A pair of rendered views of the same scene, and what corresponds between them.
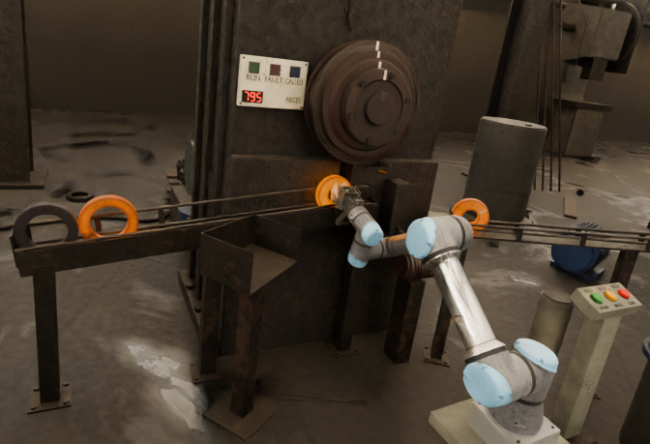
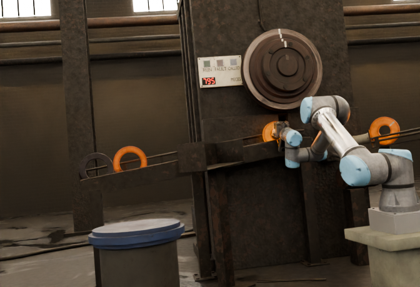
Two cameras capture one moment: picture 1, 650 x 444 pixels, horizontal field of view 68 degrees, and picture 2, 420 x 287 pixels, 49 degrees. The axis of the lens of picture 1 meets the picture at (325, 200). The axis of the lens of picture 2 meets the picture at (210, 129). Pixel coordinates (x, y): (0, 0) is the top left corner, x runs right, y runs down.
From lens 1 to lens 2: 116 cm
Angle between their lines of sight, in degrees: 29
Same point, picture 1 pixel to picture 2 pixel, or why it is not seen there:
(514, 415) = (390, 199)
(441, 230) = (317, 99)
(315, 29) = (242, 35)
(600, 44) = not seen: outside the picture
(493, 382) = (352, 161)
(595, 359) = not seen: outside the picture
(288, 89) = (231, 73)
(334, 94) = (255, 64)
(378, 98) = (284, 58)
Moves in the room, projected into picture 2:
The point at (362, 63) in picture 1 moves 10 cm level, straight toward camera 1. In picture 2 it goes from (270, 42) to (265, 38)
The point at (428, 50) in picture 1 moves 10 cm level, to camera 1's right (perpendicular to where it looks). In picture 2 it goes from (326, 34) to (342, 30)
